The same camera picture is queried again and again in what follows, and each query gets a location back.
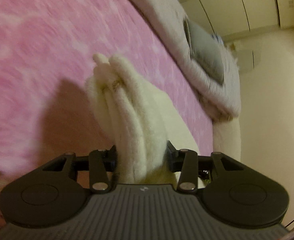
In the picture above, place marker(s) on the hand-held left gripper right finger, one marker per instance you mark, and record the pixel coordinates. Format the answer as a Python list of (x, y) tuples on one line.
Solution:
[(170, 153)]

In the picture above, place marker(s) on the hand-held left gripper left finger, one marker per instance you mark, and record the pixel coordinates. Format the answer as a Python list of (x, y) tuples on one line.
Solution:
[(112, 158)]

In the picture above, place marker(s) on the cream towel with stripes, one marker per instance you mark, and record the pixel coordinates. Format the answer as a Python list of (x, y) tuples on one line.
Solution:
[(137, 110)]

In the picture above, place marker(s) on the cream long bolster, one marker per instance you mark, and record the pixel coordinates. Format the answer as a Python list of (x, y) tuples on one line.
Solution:
[(228, 140)]

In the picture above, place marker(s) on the beige folded blanket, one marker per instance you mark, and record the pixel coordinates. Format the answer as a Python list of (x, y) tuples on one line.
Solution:
[(219, 117)]

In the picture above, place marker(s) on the striped folded quilt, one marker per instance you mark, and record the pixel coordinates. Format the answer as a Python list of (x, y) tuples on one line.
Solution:
[(211, 90)]

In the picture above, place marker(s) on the grey cushion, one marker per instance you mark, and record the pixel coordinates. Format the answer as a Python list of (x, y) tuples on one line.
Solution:
[(206, 52)]

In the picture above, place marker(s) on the oval mirror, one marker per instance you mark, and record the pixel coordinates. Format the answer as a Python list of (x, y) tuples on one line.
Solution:
[(246, 58)]

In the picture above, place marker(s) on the pink rose blanket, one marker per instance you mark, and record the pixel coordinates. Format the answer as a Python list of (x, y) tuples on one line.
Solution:
[(49, 30)]

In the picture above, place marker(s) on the cream wardrobe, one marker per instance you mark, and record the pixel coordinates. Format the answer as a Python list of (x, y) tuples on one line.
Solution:
[(236, 5)]

